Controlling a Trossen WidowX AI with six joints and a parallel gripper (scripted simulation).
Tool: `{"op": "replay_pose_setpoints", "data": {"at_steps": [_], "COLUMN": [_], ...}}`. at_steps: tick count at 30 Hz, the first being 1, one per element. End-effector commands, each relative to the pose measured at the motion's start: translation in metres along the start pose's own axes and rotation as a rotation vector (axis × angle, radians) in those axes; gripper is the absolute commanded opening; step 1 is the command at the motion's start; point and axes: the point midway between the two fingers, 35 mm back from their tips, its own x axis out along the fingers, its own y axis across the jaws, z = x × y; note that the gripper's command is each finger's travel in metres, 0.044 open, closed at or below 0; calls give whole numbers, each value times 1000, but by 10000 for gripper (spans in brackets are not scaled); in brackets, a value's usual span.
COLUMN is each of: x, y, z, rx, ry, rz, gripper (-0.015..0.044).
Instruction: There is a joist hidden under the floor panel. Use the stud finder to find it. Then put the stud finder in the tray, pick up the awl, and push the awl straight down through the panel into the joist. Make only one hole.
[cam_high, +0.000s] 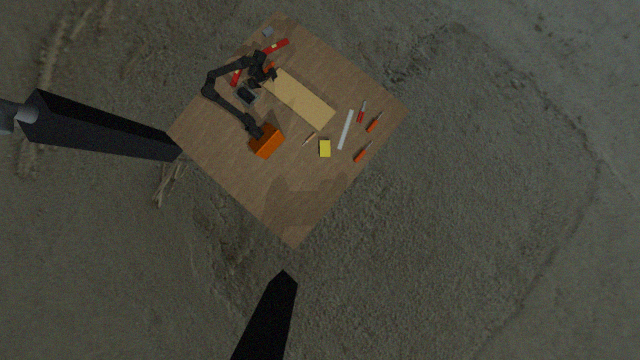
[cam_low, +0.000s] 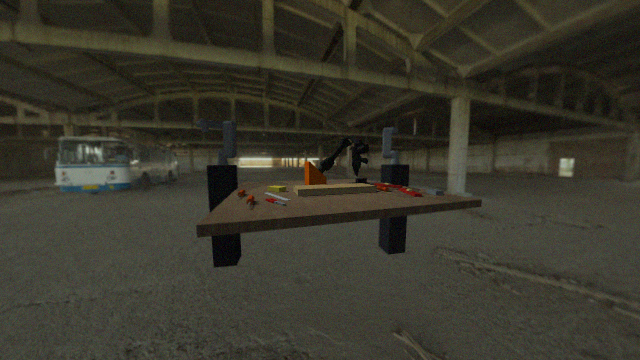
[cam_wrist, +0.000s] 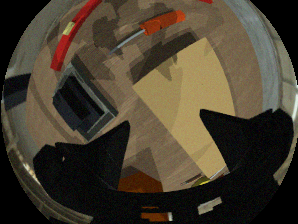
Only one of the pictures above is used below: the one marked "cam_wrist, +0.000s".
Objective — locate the yellow rectangular block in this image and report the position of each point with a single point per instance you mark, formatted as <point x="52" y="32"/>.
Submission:
<point x="201" y="181"/>

